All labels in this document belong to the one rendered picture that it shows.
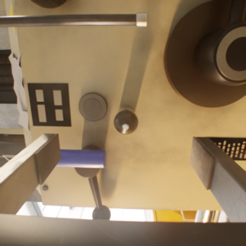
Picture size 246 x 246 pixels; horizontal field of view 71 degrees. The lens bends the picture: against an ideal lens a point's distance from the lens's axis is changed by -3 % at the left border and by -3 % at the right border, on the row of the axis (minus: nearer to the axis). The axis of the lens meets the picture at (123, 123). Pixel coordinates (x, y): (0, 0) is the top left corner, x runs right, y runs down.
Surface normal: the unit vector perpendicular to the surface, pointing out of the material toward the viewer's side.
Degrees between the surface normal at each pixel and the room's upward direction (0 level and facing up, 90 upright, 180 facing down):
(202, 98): 90
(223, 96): 90
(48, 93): 90
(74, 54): 90
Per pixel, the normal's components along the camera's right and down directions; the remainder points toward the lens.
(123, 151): -0.04, 0.29
